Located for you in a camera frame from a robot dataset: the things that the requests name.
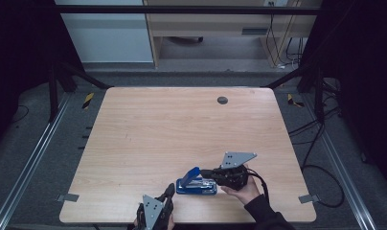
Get yellow clamp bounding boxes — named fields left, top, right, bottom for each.
left=286, top=93, right=305, bottom=108
left=81, top=92, right=95, bottom=110

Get hanging black desk cables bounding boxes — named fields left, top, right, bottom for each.
left=265, top=0, right=307, bottom=70

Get yellow clamp right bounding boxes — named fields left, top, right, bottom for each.
left=286, top=93, right=305, bottom=108

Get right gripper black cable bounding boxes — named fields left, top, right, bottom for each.
left=245, top=164, right=346, bottom=209

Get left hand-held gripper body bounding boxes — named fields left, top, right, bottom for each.
left=135, top=194, right=175, bottom=230

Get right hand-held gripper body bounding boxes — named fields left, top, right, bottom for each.
left=216, top=151, right=259, bottom=192

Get white cabinet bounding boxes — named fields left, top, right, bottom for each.
left=54, top=0, right=154, bottom=63

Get grey tape piece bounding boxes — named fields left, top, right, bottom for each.
left=298, top=194, right=321, bottom=205
left=56, top=193, right=80, bottom=203

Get thin black floor cable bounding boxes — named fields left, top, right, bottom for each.
left=11, top=104, right=31, bottom=125

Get black floor cable bundle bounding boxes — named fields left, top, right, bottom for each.
left=287, top=78, right=341, bottom=169

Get black frame strut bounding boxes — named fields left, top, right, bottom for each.
left=47, top=61, right=113, bottom=123
left=263, top=62, right=326, bottom=125

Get yellow clamp left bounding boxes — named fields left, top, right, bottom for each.
left=81, top=92, right=95, bottom=110

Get person's right hand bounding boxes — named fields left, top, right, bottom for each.
left=219, top=164, right=262, bottom=206

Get aluminium floor rail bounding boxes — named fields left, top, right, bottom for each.
left=301, top=95, right=378, bottom=230
left=0, top=92, right=72, bottom=230

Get black horizontal bar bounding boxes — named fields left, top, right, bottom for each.
left=54, top=4, right=324, bottom=15

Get black curtain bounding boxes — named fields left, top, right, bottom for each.
left=0, top=0, right=84, bottom=152
left=301, top=0, right=387, bottom=195

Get blue stapler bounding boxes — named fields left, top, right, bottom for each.
left=175, top=166, right=218, bottom=196

